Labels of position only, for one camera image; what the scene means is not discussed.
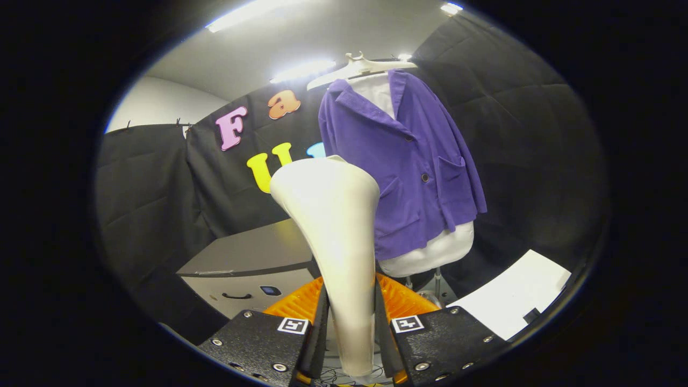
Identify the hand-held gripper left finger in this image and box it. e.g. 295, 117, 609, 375
197, 274, 329, 386

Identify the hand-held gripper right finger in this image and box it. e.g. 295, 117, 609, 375
374, 273, 508, 385

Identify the white garment steamer head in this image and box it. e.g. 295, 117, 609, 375
269, 155, 381, 378

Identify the purple jacket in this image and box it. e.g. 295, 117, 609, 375
318, 69, 488, 262

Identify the white padded garment form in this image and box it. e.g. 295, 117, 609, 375
352, 73, 475, 278

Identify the white clothes hanger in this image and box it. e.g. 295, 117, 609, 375
306, 52, 418, 91

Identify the grey cabinet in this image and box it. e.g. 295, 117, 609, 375
176, 218, 322, 320

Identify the white sheet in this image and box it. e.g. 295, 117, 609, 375
446, 249, 572, 341

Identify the black backdrop cloth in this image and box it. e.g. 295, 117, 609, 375
96, 11, 611, 345

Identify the thin black cable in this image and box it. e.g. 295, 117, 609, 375
317, 365, 388, 385

